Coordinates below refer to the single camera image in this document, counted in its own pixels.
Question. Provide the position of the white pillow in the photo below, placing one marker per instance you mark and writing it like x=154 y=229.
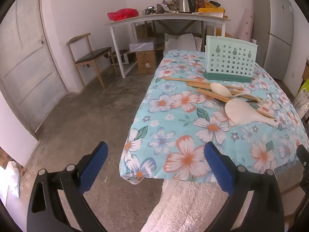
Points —
x=183 y=42

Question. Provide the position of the brown jar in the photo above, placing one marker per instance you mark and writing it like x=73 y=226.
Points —
x=200 y=3

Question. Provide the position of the white rice paddle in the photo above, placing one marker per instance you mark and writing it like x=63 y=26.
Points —
x=239 y=112

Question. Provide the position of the pile of dark clutter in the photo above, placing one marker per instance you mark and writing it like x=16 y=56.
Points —
x=167 y=7

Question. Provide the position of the brown cardboard box with label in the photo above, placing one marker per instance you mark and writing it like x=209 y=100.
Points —
x=146 y=61

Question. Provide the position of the white panel door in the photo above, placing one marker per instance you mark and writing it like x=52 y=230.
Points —
x=26 y=60

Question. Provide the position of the white and green sack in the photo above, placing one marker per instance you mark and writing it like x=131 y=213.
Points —
x=303 y=99

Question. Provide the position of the steel electric kettle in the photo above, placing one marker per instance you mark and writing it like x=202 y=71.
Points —
x=185 y=4

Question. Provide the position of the yellow bag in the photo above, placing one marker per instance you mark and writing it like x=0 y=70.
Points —
x=219 y=32

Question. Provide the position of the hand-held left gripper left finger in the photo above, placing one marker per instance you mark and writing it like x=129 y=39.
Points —
x=93 y=169

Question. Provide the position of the plastic-wrapped white box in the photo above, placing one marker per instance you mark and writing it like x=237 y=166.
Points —
x=142 y=44

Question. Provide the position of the small black device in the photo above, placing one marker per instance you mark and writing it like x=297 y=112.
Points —
x=149 y=11

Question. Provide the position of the blue floral blanket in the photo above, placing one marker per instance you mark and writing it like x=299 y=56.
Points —
x=183 y=125

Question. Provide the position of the white metal table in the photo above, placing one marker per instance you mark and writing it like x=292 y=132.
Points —
x=169 y=16

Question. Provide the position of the white metal frame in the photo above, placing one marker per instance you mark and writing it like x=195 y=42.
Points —
x=120 y=58

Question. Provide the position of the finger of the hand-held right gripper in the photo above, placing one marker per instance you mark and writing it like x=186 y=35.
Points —
x=303 y=154

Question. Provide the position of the white plastic bag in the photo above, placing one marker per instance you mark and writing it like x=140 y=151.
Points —
x=13 y=178

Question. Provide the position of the white fluffy blanket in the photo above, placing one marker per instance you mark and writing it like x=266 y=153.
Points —
x=183 y=207

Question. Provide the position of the white plastic spoon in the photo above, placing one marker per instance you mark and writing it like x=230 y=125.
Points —
x=218 y=88

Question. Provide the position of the yellow brush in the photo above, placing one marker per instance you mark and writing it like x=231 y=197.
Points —
x=211 y=11

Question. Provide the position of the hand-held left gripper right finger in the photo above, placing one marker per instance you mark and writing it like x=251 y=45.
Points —
x=218 y=169

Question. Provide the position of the tall cardboard box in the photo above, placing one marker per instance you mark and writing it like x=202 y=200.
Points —
x=143 y=30

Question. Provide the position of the grey refrigerator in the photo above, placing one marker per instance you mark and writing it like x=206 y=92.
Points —
x=275 y=29

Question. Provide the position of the red plastic bag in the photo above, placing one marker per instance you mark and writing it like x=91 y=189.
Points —
x=122 y=14

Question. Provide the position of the wooden chair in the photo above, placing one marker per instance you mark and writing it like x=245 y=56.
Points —
x=93 y=55

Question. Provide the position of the mint green utensil holder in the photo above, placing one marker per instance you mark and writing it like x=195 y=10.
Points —
x=229 y=60

